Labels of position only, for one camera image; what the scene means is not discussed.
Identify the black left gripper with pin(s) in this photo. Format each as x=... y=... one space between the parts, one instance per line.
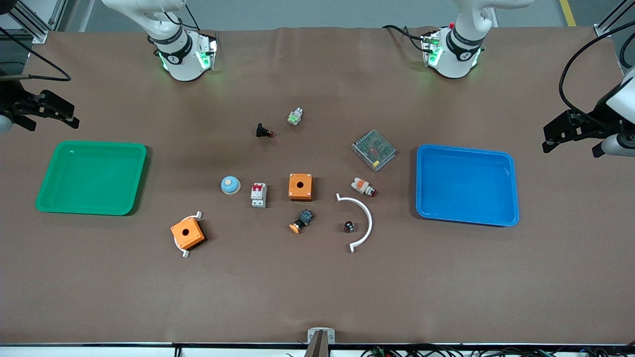
x=591 y=122

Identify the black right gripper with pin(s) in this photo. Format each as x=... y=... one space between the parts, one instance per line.
x=15 y=102

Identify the black cylindrical capacitor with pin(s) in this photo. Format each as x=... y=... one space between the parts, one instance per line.
x=349 y=226

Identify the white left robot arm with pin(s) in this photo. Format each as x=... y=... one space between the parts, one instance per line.
x=459 y=54

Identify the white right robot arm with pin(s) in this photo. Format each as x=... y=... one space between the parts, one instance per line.
x=181 y=59

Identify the white red circuit breaker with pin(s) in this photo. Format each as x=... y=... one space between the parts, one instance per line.
x=258 y=195

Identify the green plastic tray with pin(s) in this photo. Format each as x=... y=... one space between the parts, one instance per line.
x=92 y=177

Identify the blue plastic tray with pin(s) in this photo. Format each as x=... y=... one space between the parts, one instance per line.
x=466 y=184

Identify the blue dome buzzer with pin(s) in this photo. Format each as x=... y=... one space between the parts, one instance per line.
x=230 y=185

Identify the orange button box with brackets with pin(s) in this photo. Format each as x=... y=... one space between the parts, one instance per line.
x=185 y=253

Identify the metal mesh power supply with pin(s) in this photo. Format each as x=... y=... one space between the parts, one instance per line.
x=374 y=149

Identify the black push button red tip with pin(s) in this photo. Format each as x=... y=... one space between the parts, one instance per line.
x=263 y=131

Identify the green white indicator lamp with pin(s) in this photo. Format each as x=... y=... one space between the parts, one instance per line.
x=295 y=117

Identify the orange head push button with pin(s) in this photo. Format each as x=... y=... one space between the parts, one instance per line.
x=301 y=220

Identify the brown table mat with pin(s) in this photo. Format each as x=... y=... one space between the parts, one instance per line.
x=317 y=287

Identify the aluminium frame profile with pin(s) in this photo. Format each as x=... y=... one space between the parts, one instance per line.
x=34 y=20

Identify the orange white red switch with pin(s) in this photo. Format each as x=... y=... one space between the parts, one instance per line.
x=363 y=186

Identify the white curved bracket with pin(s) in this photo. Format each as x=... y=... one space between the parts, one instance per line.
x=366 y=218

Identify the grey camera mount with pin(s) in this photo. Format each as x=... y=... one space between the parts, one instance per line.
x=320 y=337

